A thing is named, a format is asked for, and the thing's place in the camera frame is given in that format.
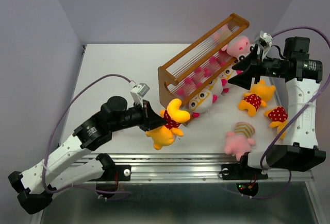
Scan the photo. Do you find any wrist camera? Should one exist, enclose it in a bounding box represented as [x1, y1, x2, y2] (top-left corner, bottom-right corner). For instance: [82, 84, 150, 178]
[255, 31, 273, 57]
[129, 81, 150, 105]

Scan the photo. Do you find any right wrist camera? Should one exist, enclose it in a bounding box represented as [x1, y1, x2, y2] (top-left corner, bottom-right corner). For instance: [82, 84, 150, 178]
[255, 31, 273, 57]

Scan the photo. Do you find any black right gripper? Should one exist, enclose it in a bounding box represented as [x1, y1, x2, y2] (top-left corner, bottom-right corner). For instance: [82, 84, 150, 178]
[227, 43, 286, 90]

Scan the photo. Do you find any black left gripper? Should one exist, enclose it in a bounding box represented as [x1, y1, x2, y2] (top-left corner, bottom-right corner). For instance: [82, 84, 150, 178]
[112, 100, 167, 132]

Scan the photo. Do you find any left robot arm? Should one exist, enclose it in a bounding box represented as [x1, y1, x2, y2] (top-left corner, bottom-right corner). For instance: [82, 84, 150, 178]
[8, 96, 166, 214]

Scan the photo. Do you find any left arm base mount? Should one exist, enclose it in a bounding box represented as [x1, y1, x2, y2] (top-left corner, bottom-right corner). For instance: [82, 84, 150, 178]
[95, 165, 131, 201]

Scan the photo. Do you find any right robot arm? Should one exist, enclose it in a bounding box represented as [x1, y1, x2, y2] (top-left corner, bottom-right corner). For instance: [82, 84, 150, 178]
[228, 32, 326, 178]

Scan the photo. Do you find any yellow bear plush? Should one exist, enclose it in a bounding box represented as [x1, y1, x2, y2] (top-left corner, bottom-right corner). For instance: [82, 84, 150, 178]
[145, 98, 191, 150]
[264, 106, 288, 134]
[238, 80, 276, 117]

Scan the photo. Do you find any white glasses plush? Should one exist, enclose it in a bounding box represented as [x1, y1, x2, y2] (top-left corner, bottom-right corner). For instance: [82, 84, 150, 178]
[176, 77, 218, 118]
[208, 56, 242, 81]
[192, 67, 226, 102]

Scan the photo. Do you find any wooden toy shelf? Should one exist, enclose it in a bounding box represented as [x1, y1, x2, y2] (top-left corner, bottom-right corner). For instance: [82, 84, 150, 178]
[157, 13, 250, 127]

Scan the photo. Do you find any pink plush with wheels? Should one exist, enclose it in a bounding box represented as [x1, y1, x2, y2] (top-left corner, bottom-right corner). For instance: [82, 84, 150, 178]
[212, 25, 254, 63]

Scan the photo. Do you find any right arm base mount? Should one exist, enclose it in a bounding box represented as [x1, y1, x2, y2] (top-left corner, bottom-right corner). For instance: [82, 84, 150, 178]
[218, 163, 268, 198]

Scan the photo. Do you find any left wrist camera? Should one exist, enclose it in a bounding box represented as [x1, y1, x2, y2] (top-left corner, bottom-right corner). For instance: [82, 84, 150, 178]
[129, 81, 150, 105]

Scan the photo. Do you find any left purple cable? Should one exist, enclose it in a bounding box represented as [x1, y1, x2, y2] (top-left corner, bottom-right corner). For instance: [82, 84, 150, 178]
[42, 74, 134, 202]

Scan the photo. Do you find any pink plush, front right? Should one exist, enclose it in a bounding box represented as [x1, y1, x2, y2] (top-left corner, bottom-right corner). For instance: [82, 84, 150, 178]
[224, 122, 256, 162]

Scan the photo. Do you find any aluminium rail frame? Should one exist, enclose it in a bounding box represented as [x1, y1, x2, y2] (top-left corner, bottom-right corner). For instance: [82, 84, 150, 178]
[59, 151, 316, 183]

